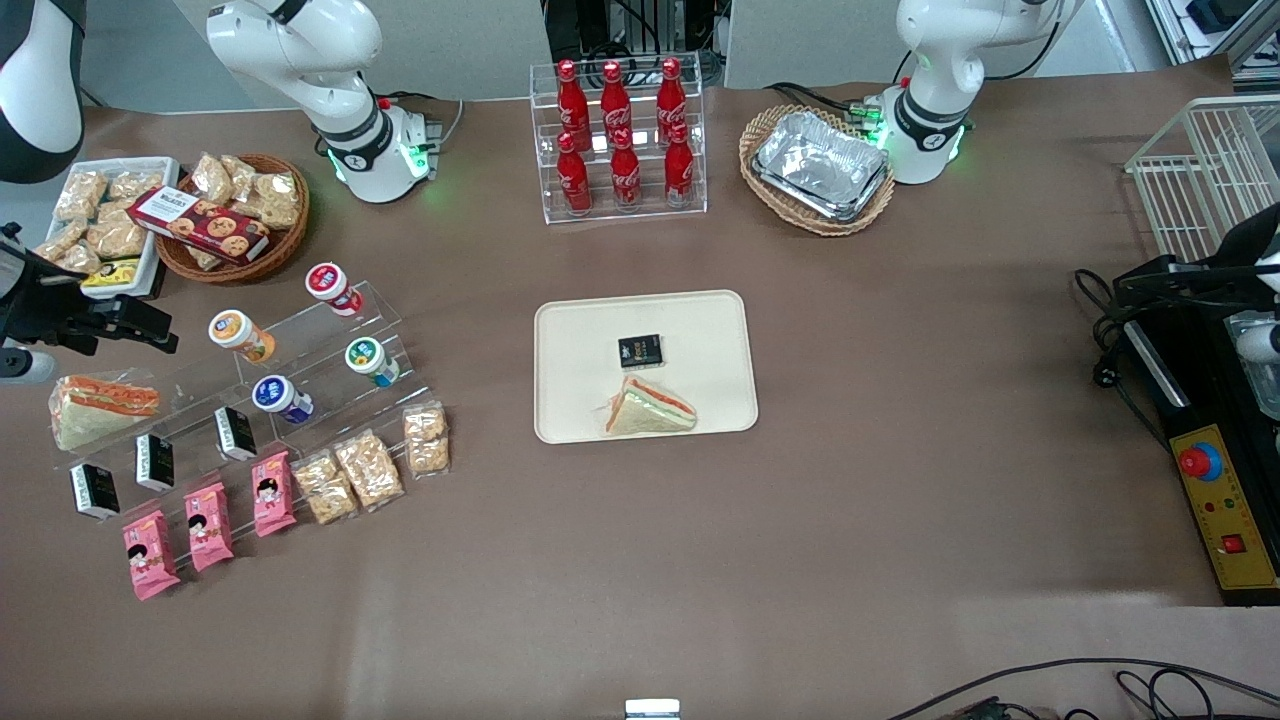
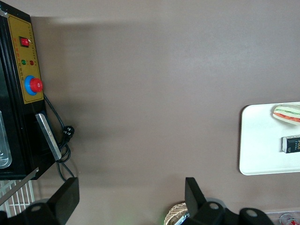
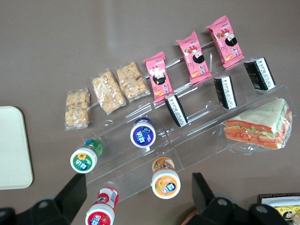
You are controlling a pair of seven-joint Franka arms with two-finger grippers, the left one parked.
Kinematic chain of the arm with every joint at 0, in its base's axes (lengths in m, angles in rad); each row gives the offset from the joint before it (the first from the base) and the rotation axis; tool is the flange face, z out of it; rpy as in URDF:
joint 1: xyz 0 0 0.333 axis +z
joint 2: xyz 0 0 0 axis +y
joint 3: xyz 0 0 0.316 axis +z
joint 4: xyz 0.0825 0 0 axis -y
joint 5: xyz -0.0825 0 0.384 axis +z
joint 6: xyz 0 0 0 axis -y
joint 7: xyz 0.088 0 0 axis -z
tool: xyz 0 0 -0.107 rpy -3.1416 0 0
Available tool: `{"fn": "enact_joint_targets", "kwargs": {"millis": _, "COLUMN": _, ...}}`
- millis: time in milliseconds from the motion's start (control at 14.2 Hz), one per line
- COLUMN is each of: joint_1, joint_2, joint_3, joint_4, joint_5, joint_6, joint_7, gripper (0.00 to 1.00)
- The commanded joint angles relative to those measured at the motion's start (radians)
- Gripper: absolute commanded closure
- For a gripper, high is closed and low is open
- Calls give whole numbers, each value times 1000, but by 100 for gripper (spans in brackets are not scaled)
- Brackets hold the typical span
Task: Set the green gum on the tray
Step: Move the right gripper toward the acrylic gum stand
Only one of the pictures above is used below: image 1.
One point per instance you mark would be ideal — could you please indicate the aluminium foil tray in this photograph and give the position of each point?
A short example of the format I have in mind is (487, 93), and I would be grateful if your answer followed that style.
(820, 165)

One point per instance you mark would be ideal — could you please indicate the light tan wicker basket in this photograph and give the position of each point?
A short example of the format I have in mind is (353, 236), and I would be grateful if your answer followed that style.
(765, 195)

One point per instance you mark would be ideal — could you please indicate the black and white small box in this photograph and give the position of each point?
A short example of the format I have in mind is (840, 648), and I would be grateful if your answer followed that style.
(95, 491)
(155, 461)
(236, 433)

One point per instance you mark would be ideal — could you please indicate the red rocker switch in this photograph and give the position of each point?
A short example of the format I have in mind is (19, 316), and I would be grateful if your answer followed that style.
(1233, 545)

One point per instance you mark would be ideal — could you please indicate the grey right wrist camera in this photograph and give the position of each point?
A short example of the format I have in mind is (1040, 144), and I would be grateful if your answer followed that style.
(25, 365)

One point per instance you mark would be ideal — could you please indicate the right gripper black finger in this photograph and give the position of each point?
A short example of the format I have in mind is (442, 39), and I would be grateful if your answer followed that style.
(130, 310)
(145, 335)

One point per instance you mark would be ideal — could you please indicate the clear plastic container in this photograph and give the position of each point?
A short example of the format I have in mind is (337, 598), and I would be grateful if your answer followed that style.
(1262, 390)

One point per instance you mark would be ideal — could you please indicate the red lid gum jar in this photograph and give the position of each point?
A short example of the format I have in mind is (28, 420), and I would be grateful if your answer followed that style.
(328, 283)

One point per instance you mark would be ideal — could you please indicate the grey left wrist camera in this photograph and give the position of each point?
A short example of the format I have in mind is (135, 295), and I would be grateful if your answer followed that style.
(1262, 343)

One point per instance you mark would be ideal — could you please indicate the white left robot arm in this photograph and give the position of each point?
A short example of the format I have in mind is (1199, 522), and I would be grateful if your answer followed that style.
(940, 60)

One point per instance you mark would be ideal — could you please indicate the red cookie box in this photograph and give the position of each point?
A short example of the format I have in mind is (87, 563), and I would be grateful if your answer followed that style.
(200, 225)

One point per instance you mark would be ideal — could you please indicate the red emergency stop button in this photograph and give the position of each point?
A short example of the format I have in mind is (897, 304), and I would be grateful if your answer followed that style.
(1198, 461)

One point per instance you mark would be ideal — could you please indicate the yellow snack packet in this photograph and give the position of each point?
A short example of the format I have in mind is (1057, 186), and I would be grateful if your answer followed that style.
(110, 275)

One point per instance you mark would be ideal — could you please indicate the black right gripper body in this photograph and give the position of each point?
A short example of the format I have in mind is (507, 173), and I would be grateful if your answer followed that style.
(32, 298)

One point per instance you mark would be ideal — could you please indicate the black gold-print small box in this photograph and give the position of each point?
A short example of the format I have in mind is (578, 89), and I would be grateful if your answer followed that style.
(641, 352)

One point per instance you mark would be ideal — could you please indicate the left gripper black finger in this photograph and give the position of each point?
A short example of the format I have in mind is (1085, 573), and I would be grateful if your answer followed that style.
(1170, 295)
(1160, 272)

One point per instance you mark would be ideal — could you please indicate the dark brown wicker basket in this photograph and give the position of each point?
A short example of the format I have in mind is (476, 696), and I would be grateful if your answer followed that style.
(285, 245)

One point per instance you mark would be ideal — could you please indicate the wrapped triangle sandwich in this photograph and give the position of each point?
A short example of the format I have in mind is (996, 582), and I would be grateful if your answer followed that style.
(100, 405)
(645, 412)

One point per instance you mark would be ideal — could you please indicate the clear acrylic tiered stand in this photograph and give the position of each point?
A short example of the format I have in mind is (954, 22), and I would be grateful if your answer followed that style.
(310, 345)

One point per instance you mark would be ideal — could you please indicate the green lid gum jar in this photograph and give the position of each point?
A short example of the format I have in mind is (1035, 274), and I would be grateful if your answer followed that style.
(368, 358)

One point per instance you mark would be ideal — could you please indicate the clear acrylic bottle rack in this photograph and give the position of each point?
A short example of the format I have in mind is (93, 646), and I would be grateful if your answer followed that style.
(540, 200)

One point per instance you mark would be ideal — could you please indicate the white rectangular snack tray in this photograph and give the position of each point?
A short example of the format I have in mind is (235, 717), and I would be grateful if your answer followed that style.
(150, 215)

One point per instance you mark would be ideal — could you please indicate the aluminium frame shelf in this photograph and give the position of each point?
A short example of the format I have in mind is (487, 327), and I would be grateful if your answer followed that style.
(1215, 35)

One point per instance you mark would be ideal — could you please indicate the pink cartoon snack packet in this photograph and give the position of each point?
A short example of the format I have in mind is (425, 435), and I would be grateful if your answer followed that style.
(209, 527)
(150, 555)
(272, 494)

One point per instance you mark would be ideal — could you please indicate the silver metal bar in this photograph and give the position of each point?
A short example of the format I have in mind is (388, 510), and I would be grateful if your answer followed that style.
(1158, 363)

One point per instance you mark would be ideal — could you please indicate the clear rice cracker packet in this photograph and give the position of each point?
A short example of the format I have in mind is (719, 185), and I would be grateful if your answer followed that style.
(369, 470)
(211, 178)
(60, 243)
(324, 488)
(135, 186)
(427, 438)
(116, 232)
(272, 200)
(242, 172)
(204, 258)
(80, 259)
(82, 195)

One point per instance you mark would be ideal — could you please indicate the red cola bottle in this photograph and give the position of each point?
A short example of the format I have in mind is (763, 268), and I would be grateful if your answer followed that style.
(574, 180)
(571, 105)
(679, 172)
(625, 178)
(615, 105)
(671, 100)

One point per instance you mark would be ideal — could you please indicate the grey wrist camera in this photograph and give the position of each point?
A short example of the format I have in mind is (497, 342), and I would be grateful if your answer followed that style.
(25, 365)
(1262, 343)

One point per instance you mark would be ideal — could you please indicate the small silver metal object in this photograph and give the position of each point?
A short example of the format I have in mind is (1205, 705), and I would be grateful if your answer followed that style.
(652, 709)

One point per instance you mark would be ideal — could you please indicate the cream plastic serving tray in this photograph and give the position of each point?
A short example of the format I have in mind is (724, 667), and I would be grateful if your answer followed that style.
(700, 340)

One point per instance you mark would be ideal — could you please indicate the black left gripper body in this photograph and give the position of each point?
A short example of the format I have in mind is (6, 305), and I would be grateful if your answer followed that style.
(1232, 262)

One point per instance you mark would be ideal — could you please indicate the black machine with yellow panel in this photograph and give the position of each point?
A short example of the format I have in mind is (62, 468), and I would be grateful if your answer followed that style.
(1195, 412)

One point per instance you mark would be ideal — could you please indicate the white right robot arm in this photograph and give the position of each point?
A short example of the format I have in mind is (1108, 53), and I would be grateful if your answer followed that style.
(300, 50)

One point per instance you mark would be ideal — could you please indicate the blue lid gum jar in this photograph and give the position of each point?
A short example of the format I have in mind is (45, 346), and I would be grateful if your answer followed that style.
(275, 395)

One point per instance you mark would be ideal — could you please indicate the orange lid gum jar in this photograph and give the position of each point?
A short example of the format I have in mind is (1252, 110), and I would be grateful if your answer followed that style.
(235, 331)

